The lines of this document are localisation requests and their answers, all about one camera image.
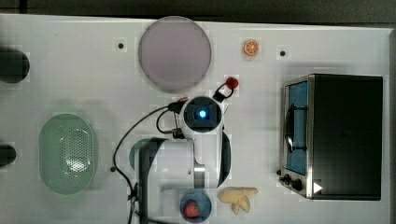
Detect black toaster oven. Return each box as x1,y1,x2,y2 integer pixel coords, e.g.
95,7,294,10
276,74,384,201

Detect black cylinder upper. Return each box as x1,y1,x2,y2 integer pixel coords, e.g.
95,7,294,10
0,51,30,83

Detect orange slice toy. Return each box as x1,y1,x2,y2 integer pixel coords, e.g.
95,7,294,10
243,39,260,56

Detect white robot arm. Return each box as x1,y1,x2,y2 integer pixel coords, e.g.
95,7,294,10
131,96,231,224

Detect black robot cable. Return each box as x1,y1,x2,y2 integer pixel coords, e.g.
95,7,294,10
110,81,237,224

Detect strawberry toy in bowl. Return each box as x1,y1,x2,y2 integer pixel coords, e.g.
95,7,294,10
183,201,201,218

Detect yellow banana toy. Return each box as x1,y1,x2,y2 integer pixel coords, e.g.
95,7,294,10
218,187,259,216

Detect green oval strainer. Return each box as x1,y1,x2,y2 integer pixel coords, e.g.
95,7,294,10
39,114,97,195

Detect blue bowl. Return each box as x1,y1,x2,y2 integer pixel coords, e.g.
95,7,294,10
179,189,212,224

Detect grey round plate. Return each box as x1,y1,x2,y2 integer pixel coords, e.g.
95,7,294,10
138,16,211,92

